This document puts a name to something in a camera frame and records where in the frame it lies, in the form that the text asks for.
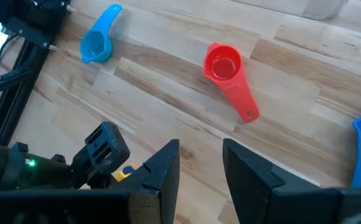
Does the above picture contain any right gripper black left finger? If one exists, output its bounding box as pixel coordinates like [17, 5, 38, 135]
[113, 139, 181, 224]

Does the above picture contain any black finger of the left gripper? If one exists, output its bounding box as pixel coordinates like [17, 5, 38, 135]
[71, 121, 131, 190]

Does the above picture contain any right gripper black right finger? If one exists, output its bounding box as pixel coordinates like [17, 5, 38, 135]
[223, 138, 340, 224]

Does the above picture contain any yellow measuring cup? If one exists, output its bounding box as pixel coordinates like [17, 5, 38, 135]
[113, 170, 128, 183]

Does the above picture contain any pink-red measuring cup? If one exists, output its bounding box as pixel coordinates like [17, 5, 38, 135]
[202, 42, 261, 123]

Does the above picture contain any teal measuring cup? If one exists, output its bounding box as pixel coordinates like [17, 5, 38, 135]
[80, 3, 123, 64]

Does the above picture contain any clear plastic basket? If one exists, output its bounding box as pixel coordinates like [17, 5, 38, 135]
[230, 0, 351, 21]

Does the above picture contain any black aluminium table frame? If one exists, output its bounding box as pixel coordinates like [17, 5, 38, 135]
[0, 40, 52, 147]

